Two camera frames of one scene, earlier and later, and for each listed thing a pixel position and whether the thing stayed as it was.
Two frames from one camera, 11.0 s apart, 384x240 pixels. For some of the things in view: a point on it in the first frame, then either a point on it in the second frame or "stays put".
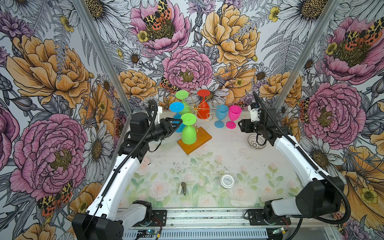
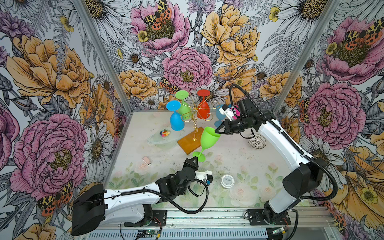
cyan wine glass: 177,107 stays put
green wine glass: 189,131 to 208,139
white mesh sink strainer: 252,141 stays put
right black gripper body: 249,125 to 239,124
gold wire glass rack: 197,108 stays put
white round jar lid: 227,181 stays put
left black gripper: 166,122 to 188,162
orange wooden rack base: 202,137 stays put
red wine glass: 203,112 stays put
